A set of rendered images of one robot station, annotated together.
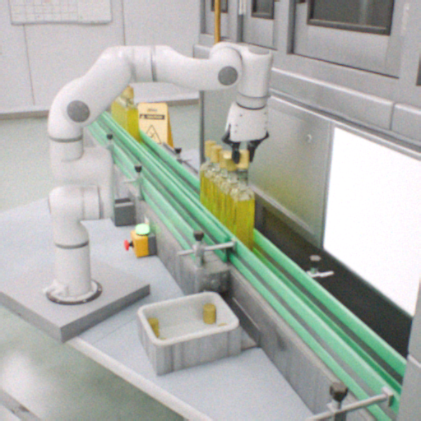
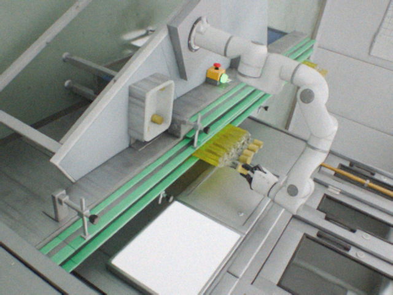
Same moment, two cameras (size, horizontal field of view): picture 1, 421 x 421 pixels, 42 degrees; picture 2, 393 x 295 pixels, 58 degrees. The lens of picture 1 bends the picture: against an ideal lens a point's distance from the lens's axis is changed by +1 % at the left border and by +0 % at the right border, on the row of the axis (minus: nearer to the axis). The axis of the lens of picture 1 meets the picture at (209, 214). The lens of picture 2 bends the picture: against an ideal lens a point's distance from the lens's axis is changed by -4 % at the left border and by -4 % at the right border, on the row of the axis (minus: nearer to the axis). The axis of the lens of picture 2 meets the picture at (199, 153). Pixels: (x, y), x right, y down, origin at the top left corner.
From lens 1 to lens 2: 0.35 m
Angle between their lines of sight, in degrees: 16
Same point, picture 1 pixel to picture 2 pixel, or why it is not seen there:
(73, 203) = (253, 60)
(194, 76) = (299, 172)
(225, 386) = (112, 126)
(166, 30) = (349, 86)
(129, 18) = (366, 66)
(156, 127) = not seen: hidden behind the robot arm
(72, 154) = (283, 74)
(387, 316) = (127, 227)
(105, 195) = (251, 82)
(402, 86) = (247, 285)
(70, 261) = (217, 42)
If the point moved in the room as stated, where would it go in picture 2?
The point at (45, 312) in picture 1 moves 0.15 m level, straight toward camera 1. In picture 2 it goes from (189, 17) to (167, 22)
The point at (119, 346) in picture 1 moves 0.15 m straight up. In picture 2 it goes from (153, 61) to (185, 72)
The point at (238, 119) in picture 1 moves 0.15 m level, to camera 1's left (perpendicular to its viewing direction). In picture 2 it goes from (266, 180) to (280, 145)
